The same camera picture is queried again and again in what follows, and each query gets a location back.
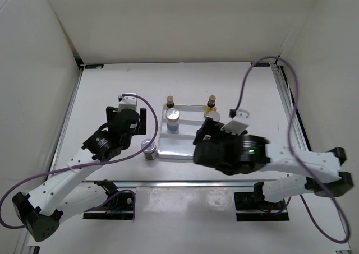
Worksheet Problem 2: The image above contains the silver-lid spice jar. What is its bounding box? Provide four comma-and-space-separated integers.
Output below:
206, 111, 220, 122
165, 108, 180, 134

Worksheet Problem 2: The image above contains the pale white-lid jar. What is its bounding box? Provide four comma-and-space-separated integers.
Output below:
203, 135, 211, 141

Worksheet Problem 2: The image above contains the yellow sauce bottle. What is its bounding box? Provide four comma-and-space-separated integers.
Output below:
204, 95, 217, 117
165, 95, 174, 110

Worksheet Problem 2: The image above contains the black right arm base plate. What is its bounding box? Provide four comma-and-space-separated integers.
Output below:
234, 192, 289, 222

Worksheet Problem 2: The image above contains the right dark table label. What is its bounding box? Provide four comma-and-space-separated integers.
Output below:
251, 62, 271, 67

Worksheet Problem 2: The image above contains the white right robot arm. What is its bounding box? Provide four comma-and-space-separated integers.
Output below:
193, 118, 354, 209

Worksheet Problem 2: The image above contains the white three-compartment tray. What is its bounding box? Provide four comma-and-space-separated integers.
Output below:
157, 105, 206, 161

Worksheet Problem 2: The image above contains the dark table label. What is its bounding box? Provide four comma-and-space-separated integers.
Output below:
84, 64, 104, 70
251, 62, 271, 67

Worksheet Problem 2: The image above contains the left dark white-lid jar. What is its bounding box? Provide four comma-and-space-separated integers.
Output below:
141, 139, 157, 160

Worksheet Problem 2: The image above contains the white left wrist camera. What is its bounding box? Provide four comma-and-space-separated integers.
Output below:
117, 93, 137, 113

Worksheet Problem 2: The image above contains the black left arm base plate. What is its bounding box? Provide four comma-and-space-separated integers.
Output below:
82, 189, 136, 220

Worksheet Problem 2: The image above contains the left aluminium frame rail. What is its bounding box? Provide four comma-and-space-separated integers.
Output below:
48, 53, 84, 172

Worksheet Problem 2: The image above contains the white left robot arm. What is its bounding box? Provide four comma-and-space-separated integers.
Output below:
12, 107, 146, 242

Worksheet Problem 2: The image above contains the left dark table label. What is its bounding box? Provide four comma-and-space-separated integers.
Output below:
84, 64, 104, 70

